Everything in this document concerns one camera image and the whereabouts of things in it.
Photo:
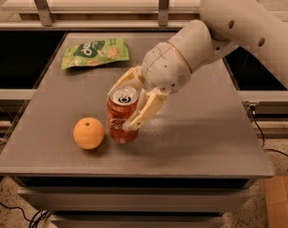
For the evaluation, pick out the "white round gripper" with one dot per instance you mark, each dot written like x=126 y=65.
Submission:
x=164 y=67

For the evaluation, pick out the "red coke can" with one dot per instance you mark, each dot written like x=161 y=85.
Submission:
x=121 y=103

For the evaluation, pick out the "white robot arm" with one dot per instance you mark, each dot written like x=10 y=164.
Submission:
x=223 y=25

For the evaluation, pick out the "green snack bag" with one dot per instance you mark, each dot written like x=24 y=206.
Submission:
x=95 y=53

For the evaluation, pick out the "orange fruit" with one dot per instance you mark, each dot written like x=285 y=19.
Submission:
x=89 y=133

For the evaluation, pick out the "grey drawer cabinet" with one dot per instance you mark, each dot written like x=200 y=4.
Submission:
x=193 y=162

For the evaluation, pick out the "brown cardboard box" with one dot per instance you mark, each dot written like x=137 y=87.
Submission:
x=276 y=195

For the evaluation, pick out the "metal window frame rail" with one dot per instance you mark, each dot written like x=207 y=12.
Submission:
x=96 y=14

